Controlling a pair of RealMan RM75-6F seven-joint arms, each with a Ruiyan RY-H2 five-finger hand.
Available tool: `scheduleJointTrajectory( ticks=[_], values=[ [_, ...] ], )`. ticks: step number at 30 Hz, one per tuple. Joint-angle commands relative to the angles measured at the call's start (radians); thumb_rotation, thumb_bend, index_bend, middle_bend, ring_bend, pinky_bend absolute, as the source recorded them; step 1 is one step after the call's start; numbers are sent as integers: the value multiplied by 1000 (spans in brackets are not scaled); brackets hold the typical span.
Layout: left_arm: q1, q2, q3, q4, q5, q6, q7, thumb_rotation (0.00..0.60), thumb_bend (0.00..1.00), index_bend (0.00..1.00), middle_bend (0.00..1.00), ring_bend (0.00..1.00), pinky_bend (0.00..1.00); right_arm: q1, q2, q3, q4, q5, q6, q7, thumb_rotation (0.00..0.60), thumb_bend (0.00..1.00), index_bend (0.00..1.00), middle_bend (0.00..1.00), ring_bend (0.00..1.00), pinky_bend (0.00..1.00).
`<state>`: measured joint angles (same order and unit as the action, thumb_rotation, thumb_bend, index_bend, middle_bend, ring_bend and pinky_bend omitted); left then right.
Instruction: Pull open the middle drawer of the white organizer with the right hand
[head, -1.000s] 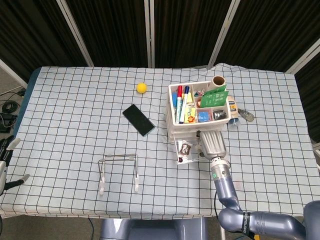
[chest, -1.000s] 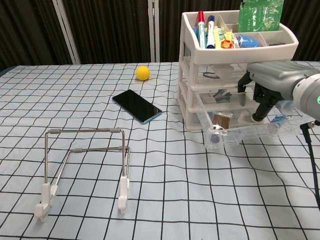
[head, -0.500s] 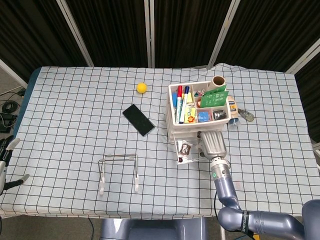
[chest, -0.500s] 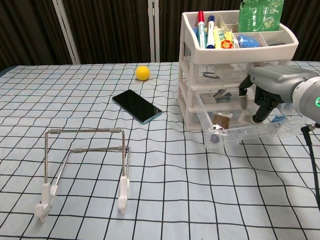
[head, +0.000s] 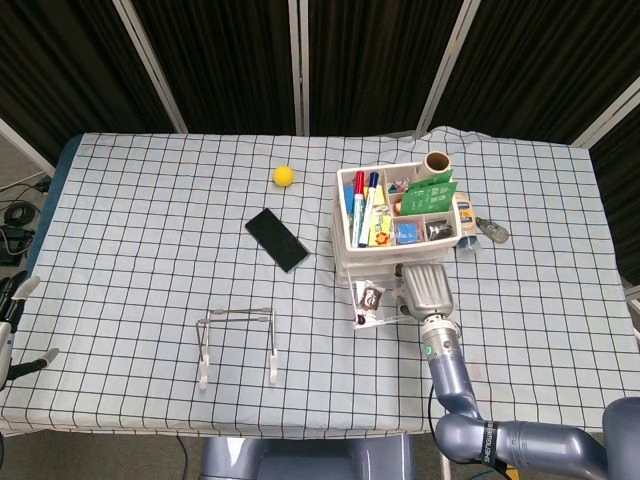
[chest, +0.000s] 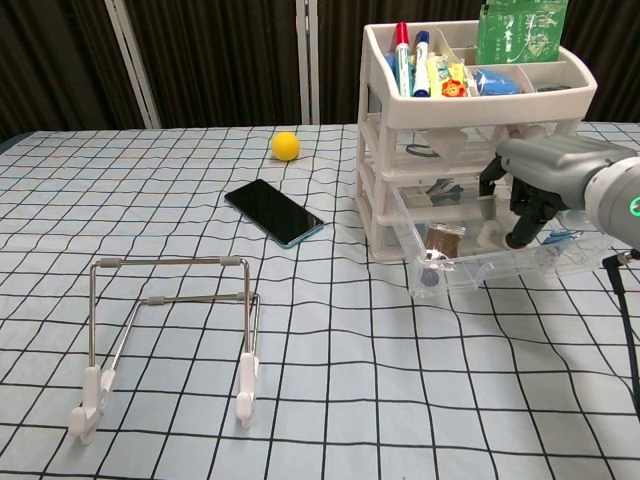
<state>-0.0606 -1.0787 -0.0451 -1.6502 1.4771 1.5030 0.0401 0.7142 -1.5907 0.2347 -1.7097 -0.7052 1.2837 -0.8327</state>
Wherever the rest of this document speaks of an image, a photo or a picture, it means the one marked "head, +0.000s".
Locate clear drawer with brown packet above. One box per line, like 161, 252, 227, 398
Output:
349, 272, 426, 331

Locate black folding screen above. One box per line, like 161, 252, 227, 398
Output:
0, 0, 640, 166

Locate black small clips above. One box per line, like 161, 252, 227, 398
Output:
424, 217, 455, 240

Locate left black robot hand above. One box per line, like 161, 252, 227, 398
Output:
0, 272, 60, 394

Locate blue-grey robot torso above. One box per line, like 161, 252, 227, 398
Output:
199, 433, 416, 480

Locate yellow snack packet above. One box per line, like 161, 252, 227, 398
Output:
368, 183, 396, 248

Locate metal wire stand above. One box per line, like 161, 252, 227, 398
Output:
195, 307, 279, 391

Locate grey keychain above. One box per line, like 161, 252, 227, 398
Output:
474, 215, 510, 246

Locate white plastic drawer organizer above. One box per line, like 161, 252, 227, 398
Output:
330, 162, 461, 286

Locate cream tube with blue cap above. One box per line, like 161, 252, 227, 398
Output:
452, 192, 482, 254

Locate red cap marker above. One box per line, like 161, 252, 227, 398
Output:
352, 170, 367, 249

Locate blue checkered tablecloth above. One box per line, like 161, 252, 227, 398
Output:
0, 127, 640, 441

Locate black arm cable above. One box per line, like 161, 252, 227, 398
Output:
427, 382, 451, 480

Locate black floor cables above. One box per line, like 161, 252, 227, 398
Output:
0, 177, 51, 269

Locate blue cap marker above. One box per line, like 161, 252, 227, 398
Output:
360, 172, 381, 246

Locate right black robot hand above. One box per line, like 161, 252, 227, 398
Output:
394, 262, 456, 321

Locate black smartphone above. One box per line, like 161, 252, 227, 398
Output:
244, 207, 311, 274

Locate green tea packet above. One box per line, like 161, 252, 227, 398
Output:
399, 168, 459, 217

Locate cardboard tube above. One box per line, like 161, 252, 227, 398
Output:
423, 149, 454, 181

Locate brown snack packet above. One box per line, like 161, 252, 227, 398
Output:
353, 280, 385, 314

